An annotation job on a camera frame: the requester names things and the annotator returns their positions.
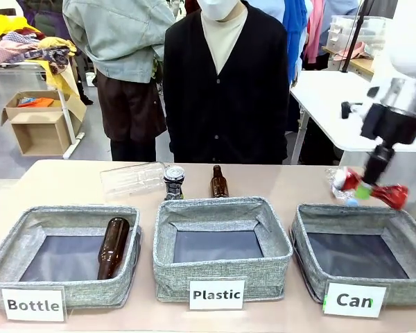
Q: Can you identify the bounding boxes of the grey fabric basket labelled Bottle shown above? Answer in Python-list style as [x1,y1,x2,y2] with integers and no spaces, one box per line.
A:
[0,205,142,310]

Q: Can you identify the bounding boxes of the orange cloth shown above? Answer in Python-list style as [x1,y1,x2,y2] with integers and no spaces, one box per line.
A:
[17,96,55,108]

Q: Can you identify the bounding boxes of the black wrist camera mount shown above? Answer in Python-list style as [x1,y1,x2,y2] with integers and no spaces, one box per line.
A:
[340,100,416,146]

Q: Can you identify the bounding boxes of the black slanted pole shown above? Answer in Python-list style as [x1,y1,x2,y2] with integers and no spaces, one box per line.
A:
[341,0,374,74]

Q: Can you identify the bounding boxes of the open cardboard box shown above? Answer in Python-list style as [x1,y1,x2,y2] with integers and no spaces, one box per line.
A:
[0,89,71,126]

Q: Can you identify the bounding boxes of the crumpled clear plastic bottle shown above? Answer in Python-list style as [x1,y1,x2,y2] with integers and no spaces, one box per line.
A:
[324,167,360,207]

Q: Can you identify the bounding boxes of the white Plastic label card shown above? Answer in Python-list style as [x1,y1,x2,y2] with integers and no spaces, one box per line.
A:
[189,279,246,311]

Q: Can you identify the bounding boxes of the white Bottle label card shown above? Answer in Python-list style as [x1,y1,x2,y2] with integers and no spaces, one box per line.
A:
[0,287,67,323]

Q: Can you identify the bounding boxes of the white side table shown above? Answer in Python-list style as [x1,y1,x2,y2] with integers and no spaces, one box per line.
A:
[288,70,416,167]

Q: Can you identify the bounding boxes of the hanging pink garment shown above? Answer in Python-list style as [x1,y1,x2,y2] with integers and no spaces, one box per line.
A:
[303,0,328,65]

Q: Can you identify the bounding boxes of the grey fabric basket labelled Can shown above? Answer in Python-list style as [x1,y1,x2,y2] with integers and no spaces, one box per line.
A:
[289,203,416,307]

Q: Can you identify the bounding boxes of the person in pale denim jacket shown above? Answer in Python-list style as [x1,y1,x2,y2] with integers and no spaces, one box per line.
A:
[62,0,177,162]

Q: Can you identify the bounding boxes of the grey fabric basket labelled Plastic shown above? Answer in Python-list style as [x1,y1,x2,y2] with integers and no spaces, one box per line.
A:
[153,196,294,303]

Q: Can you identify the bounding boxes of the white Can label card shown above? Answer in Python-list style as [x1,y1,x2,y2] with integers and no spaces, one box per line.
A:
[322,281,388,319]

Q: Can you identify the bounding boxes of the clear plastic storage boxes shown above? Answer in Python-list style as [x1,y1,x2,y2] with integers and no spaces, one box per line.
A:
[325,14,389,53]

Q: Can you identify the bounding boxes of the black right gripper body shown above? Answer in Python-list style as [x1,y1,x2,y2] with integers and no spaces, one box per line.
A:
[362,141,397,186]

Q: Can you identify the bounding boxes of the person in black cardigan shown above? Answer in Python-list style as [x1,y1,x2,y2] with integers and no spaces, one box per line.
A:
[162,0,291,165]

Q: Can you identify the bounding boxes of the crushed black can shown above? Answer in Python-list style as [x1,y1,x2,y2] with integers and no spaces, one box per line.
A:
[163,165,187,202]

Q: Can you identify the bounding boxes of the hanging blue garment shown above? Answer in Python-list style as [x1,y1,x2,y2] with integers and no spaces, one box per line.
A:
[281,0,310,84]

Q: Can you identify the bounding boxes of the large brown glass bottle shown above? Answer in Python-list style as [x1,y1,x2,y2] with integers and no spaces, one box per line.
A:
[96,216,131,281]

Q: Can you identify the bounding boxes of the pile of colourful clothes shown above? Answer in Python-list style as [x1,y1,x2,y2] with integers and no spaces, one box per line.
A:
[0,13,78,76]

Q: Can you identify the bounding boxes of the small brown glass bottle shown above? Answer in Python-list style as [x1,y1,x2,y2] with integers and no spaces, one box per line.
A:
[209,164,230,198]

